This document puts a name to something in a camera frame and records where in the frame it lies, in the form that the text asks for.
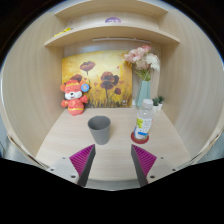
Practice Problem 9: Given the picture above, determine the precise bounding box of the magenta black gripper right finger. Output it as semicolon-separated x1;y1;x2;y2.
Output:
130;143;178;188

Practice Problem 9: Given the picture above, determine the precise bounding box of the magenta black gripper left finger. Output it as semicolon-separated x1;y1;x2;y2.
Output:
46;143;97;188

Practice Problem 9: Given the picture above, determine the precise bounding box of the clear plastic water bottle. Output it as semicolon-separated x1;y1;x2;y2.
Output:
134;99;154;140

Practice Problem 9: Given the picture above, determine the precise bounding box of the red round coaster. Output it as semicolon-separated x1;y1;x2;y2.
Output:
131;132;149;144

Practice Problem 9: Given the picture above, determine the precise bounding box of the grey plastic cup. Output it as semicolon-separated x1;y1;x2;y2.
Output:
88;116;111;145

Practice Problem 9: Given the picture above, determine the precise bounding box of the small potted plant left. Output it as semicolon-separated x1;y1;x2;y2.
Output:
152;97;159;112

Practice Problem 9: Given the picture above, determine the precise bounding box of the small potted plant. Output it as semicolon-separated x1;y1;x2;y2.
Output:
152;97;159;112
158;96;165;110

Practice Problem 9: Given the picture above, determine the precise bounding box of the small potted plant right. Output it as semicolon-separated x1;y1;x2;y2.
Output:
158;96;165;110

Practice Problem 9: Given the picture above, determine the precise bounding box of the pale blue vase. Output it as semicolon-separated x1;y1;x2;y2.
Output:
135;80;150;107

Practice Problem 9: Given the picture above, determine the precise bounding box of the red plush toy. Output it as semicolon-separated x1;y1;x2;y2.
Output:
61;80;89;116

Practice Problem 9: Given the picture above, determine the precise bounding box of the poppy flower painting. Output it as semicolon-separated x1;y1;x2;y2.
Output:
62;50;132;108

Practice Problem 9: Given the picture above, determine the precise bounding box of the pink white flower bouquet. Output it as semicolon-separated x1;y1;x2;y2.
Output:
124;45;160;81

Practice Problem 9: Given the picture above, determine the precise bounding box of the light bar under shelf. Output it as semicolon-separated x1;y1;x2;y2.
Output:
92;37;151;44

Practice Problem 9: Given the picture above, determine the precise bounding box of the yellow object on shelf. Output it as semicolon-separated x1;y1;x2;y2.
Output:
53;27;73;37

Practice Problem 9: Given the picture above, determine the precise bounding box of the purple number sticker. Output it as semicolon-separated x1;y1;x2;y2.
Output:
105;17;121;23

